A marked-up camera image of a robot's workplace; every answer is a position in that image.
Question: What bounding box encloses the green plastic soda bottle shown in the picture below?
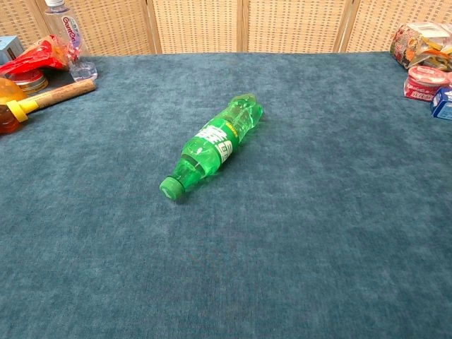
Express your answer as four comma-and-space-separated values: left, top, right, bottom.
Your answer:
159, 93, 265, 201

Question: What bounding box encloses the clear water bottle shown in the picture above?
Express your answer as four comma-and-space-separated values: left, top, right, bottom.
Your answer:
44, 0, 98, 82

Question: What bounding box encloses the orange drink bottle yellow cap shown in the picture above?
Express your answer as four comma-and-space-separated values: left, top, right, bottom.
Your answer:
0, 77, 39, 136

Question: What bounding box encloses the teal velvet tablecloth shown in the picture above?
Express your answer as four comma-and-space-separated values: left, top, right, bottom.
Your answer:
0, 51, 452, 339

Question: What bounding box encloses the woven rattan folding screen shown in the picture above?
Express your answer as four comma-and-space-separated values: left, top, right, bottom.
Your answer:
0, 0, 452, 57

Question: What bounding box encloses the round red tin can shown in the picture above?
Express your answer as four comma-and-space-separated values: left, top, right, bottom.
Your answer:
6, 69, 49, 95

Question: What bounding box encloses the pink red cup container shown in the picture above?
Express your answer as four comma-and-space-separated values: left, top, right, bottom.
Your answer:
403, 65, 452, 102

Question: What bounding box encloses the red plastic snack bag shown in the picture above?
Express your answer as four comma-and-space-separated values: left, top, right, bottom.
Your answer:
0, 34, 81, 76

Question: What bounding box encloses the blue white carton box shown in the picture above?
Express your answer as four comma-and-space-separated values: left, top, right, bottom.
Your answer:
429, 85, 452, 121

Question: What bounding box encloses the colourful transparent snack bag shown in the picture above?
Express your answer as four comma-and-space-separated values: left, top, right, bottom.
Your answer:
389, 21, 452, 71

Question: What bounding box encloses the blue grey box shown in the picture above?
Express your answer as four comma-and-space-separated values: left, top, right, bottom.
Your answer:
0, 35, 24, 66

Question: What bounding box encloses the wooden handle yellow toy hammer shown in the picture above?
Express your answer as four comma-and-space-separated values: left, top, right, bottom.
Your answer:
20, 78, 97, 109

